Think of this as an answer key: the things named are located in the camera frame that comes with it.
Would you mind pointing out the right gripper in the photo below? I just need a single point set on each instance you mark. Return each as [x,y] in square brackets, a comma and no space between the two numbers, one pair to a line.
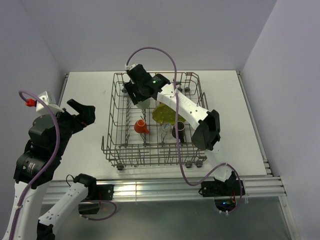
[131,87]

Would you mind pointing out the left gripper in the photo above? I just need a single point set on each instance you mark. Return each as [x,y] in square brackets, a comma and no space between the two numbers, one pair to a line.
[86,115]

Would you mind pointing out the pale green cup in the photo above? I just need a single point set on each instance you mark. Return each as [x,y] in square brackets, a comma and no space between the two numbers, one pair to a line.
[143,105]

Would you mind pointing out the green dotted plate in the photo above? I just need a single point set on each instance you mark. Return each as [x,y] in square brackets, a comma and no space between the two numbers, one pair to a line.
[164,114]

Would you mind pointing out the orange brown mug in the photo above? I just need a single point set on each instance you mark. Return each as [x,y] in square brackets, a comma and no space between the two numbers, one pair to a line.
[140,127]

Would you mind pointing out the clear drinking glass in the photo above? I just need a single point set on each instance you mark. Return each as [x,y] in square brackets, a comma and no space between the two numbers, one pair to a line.
[165,129]

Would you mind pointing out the dark brown mug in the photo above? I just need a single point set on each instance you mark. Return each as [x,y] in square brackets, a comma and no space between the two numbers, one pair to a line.
[181,129]

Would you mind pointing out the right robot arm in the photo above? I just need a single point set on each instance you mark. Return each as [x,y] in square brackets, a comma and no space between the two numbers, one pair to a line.
[206,124]

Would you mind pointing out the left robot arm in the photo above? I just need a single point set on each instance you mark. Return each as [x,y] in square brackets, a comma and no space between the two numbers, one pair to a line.
[48,139]

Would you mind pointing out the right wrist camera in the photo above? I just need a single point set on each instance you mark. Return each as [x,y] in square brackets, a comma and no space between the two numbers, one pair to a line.
[130,67]

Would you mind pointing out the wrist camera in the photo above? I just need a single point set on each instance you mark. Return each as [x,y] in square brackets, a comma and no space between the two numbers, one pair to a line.
[130,67]
[50,101]

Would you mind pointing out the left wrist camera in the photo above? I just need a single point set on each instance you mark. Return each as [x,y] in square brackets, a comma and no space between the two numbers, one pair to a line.
[50,101]

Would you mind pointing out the grey wire dish rack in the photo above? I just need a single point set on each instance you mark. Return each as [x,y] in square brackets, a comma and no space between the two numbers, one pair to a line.
[125,148]

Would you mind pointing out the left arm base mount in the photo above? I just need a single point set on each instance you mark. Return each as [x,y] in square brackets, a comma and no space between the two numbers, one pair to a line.
[102,209]

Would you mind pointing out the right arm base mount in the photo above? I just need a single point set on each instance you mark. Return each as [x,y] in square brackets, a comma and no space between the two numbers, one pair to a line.
[232,187]

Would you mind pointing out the aluminium mounting rail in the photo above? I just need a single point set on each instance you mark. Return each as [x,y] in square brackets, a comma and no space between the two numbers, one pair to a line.
[176,189]

